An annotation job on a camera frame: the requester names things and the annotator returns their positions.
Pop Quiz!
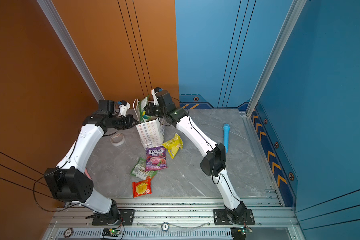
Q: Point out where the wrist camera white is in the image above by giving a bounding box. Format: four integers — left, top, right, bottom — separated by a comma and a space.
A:
118, 101, 131, 117
151, 87, 163, 105

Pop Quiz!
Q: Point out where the green white snack packet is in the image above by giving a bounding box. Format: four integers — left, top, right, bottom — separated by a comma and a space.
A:
130, 158, 158, 180

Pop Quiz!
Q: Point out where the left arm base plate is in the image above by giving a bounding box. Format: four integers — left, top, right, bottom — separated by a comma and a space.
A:
86, 209, 135, 226

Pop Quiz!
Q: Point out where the aluminium corner post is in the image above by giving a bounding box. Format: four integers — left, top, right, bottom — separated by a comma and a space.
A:
246, 0, 307, 117
37, 0, 105, 101

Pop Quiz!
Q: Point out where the left aluminium corner post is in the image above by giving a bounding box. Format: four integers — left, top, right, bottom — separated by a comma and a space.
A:
37, 0, 105, 101

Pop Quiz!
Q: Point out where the green snack bag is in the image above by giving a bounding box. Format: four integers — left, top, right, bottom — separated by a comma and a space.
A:
137, 96, 151, 123

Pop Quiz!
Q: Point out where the aluminium frame rail base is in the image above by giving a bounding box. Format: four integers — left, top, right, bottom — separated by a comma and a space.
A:
44, 192, 304, 240

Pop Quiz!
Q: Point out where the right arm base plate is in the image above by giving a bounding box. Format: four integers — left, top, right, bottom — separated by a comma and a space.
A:
213, 209, 256, 226

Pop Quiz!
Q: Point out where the yellow snack bag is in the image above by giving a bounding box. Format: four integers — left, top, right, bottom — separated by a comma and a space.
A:
163, 134, 184, 159

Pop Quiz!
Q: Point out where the purple Fox's candy bag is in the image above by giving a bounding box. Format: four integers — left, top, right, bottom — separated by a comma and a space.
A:
146, 146, 168, 171

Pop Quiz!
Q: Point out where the right aluminium corner post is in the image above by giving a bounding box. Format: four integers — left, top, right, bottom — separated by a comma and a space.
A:
246, 0, 307, 117

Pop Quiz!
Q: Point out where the red yellow snack packet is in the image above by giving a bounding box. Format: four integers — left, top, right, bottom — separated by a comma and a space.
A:
133, 178, 152, 198

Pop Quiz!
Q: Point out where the left green circuit board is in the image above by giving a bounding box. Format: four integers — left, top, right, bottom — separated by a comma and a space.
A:
102, 228, 122, 239

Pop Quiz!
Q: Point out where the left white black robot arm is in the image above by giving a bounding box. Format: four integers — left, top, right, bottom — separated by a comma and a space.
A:
44, 100, 138, 225

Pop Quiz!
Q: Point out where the white printed paper bag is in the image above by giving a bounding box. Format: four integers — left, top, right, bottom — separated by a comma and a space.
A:
133, 99, 165, 149

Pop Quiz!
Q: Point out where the blue toy microphone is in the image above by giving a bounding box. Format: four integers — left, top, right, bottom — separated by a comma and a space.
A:
223, 124, 230, 153

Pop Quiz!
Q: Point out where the right green circuit board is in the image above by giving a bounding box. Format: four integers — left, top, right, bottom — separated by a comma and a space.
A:
230, 228, 253, 240

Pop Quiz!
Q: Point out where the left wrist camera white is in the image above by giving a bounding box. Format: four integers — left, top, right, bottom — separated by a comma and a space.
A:
118, 101, 131, 117

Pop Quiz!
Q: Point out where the green circuit board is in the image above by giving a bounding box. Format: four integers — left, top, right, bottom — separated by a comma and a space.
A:
230, 228, 253, 240
102, 228, 122, 239

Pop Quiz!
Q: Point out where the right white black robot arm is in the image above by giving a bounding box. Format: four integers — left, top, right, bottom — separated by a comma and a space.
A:
145, 87, 247, 225

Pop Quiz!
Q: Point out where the pink plastic clip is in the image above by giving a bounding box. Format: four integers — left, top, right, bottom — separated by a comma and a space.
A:
85, 169, 92, 180

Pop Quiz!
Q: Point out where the round brown badge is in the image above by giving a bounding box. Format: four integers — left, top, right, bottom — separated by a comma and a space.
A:
64, 228, 74, 238

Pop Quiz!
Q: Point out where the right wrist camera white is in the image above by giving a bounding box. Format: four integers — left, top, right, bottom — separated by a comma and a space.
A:
151, 87, 163, 105

